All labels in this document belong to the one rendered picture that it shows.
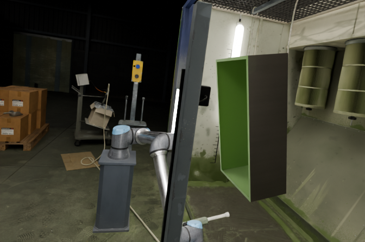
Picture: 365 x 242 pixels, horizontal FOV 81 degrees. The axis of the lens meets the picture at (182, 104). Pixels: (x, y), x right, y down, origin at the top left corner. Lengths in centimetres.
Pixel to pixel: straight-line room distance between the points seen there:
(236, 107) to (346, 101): 103
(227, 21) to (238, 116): 121
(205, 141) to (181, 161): 216
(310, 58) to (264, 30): 66
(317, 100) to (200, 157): 158
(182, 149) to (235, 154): 182
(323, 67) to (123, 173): 246
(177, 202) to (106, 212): 143
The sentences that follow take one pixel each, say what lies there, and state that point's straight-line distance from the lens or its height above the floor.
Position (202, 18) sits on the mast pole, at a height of 159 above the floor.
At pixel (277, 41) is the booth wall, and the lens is 322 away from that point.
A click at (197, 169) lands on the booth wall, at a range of 300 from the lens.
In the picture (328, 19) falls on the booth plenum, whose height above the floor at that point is 222.
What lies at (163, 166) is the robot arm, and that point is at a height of 85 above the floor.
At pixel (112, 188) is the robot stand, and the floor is 40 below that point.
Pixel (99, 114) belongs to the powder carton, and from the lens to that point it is 414.
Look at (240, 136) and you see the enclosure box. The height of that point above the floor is 86.
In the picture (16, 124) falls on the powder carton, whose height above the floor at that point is 42.
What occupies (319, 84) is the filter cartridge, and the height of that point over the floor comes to 154.
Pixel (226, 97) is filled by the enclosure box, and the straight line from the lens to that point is 230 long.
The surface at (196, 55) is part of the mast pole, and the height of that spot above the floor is 148.
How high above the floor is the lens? 140
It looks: 7 degrees down
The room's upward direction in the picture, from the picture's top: 7 degrees clockwise
